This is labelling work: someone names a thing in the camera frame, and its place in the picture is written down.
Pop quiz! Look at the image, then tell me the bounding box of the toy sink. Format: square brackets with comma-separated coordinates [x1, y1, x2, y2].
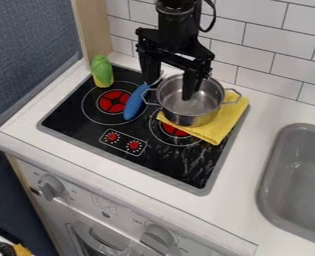
[255, 122, 315, 248]

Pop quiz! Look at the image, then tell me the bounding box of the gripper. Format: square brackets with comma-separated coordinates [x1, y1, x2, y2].
[134, 27, 216, 102]

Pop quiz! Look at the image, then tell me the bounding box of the blue tool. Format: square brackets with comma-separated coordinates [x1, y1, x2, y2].
[122, 77, 166, 121]

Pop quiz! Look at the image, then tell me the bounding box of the silver pot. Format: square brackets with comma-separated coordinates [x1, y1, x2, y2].
[139, 73, 243, 128]

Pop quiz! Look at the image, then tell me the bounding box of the green and yellow toy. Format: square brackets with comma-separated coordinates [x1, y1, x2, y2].
[90, 54, 116, 89]

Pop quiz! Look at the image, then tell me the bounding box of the yellow cloth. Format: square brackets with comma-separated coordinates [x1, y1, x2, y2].
[155, 91, 251, 146]

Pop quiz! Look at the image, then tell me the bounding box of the toy stove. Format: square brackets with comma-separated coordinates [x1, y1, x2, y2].
[35, 63, 251, 197]

